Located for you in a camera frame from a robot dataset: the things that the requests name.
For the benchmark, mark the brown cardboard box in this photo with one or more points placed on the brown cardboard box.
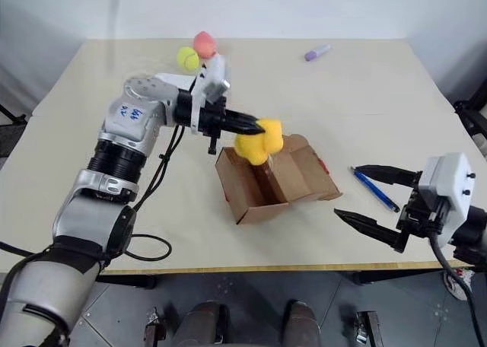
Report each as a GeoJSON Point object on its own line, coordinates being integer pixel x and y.
{"type": "Point", "coordinates": [289, 179]}

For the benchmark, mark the yellow tennis ball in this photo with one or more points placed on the yellow tennis ball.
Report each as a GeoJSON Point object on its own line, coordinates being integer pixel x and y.
{"type": "Point", "coordinates": [187, 59]}

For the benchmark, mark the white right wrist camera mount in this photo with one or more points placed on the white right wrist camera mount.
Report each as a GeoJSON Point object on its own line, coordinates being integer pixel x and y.
{"type": "Point", "coordinates": [445, 179]}

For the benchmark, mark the black tripod stand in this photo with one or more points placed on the black tripod stand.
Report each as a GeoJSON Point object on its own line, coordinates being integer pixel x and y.
{"type": "Point", "coordinates": [472, 122]}

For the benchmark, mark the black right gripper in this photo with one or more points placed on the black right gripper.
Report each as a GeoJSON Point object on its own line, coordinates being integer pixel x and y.
{"type": "Point", "coordinates": [422, 215]}

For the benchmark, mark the yellow foam item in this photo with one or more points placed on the yellow foam item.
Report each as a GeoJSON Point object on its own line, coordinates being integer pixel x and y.
{"type": "Point", "coordinates": [262, 145]}

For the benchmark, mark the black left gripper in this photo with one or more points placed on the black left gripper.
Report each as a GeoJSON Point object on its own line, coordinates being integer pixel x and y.
{"type": "Point", "coordinates": [213, 118]}

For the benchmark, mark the dark rounded shape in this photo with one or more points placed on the dark rounded shape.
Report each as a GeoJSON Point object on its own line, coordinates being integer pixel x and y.
{"type": "Point", "coordinates": [205, 324]}
{"type": "Point", "coordinates": [302, 324]}

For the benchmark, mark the grey metal bracket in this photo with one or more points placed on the grey metal bracket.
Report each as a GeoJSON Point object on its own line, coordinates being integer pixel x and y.
{"type": "Point", "coordinates": [368, 330]}
{"type": "Point", "coordinates": [154, 328]}

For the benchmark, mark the pink peach toy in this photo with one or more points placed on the pink peach toy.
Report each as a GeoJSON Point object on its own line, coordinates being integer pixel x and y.
{"type": "Point", "coordinates": [204, 44]}

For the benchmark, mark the blue pen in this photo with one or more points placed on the blue pen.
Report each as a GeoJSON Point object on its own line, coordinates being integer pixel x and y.
{"type": "Point", "coordinates": [374, 189]}

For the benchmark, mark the white sneaker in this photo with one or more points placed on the white sneaker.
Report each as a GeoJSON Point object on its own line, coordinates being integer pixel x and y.
{"type": "Point", "coordinates": [458, 284]}

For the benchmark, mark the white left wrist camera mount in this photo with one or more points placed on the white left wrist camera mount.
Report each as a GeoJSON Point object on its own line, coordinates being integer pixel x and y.
{"type": "Point", "coordinates": [215, 77]}

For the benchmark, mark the purple marker pen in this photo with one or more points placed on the purple marker pen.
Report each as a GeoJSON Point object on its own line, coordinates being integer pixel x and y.
{"type": "Point", "coordinates": [317, 53]}

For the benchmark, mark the black table foot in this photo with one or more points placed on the black table foot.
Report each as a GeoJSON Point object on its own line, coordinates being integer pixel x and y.
{"type": "Point", "coordinates": [399, 277]}

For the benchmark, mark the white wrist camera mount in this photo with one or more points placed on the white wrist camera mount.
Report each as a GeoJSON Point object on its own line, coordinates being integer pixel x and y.
{"type": "Point", "coordinates": [215, 77]}
{"type": "Point", "coordinates": [445, 179]}

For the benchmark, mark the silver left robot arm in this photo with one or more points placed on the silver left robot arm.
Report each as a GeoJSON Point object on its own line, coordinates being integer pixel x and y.
{"type": "Point", "coordinates": [129, 115]}

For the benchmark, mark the black stand leg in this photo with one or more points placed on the black stand leg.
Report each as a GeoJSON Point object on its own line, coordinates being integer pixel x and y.
{"type": "Point", "coordinates": [11, 115]}

